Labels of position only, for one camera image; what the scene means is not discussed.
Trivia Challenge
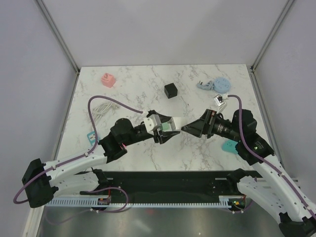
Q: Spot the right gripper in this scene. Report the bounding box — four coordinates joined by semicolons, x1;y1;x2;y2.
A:
181;109;242;142

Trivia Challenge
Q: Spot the green plug adapter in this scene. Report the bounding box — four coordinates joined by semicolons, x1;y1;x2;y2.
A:
160;122;172;131

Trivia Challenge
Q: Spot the blue round power strip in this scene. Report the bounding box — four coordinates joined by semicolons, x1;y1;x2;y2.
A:
213;77;231;94

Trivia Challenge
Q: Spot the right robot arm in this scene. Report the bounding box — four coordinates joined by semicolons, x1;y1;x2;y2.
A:
181;109;316;237

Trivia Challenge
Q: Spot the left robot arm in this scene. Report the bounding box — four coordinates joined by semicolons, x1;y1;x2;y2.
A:
22;111;187;208

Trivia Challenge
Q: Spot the teal triangular power strip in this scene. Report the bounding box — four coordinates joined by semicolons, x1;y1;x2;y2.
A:
221;140;238;155

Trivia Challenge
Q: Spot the black cube socket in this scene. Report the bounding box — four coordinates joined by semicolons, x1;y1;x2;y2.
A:
164;83;178;99

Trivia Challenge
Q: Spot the pink cube socket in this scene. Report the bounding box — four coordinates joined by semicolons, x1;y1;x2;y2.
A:
101;73;116;88

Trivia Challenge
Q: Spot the teal square adapter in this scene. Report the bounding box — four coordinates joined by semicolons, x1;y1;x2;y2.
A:
87;131;99;146

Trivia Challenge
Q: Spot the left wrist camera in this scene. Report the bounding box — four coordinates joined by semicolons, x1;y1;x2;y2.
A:
143;114;161;133

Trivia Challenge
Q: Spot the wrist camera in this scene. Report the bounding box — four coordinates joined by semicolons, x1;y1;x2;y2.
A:
143;114;161;133
214;94;228;113

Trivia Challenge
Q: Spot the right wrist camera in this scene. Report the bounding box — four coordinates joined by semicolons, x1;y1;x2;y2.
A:
214;94;228;113

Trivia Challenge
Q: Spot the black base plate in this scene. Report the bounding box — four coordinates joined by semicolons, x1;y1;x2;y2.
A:
79;170;272;205

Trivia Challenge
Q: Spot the white coiled cable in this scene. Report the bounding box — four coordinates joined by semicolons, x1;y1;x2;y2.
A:
88;102;121;125

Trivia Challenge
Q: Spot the white cable duct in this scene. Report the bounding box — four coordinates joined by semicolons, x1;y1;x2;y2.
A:
45;195;246;208

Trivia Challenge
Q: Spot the right aluminium frame post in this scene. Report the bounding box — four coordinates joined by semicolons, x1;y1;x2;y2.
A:
248;0;296;73

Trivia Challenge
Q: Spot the aluminium frame post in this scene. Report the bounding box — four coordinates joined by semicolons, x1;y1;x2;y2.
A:
248;0;296;73
34;0;80;75

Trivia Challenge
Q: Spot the left aluminium frame post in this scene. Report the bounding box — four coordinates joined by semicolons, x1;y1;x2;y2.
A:
34;0;80;75

